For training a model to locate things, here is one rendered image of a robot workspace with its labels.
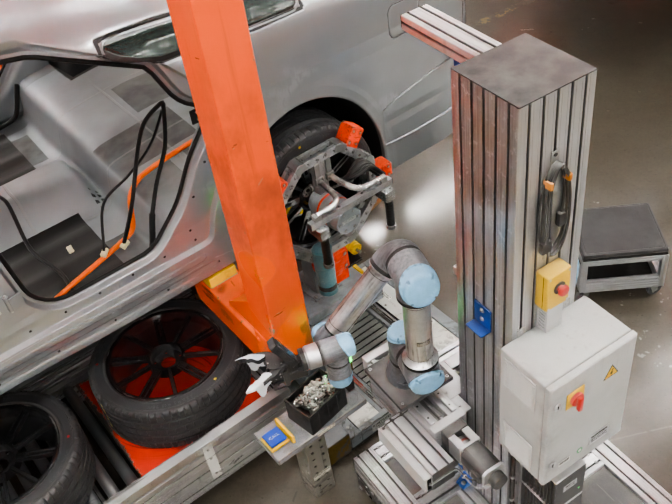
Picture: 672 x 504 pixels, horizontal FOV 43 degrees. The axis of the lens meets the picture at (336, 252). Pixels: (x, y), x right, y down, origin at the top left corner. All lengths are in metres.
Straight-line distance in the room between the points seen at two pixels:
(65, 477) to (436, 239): 2.33
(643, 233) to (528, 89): 2.28
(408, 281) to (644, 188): 2.86
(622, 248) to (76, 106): 2.70
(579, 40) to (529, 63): 4.27
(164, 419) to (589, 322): 1.73
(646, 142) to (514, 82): 3.38
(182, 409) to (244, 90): 1.43
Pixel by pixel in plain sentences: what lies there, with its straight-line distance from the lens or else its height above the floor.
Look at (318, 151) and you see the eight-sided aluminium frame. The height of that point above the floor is 1.09.
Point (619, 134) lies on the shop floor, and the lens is 5.49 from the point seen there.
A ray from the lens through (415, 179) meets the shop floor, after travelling 5.12.
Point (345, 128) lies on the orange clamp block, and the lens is 3.57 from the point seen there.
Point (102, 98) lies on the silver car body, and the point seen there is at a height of 1.03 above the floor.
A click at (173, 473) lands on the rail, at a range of 3.49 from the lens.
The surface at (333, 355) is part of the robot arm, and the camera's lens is 2.54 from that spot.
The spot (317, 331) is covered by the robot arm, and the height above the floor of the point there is 1.15.
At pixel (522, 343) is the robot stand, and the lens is 2.54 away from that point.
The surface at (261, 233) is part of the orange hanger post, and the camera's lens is 2.87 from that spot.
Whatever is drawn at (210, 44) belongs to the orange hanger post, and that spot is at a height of 2.01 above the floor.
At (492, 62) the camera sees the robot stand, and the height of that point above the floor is 2.03.
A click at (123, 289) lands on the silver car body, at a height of 0.91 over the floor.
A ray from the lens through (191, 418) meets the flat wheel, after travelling 3.52.
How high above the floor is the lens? 3.14
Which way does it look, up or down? 42 degrees down
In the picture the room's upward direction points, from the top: 9 degrees counter-clockwise
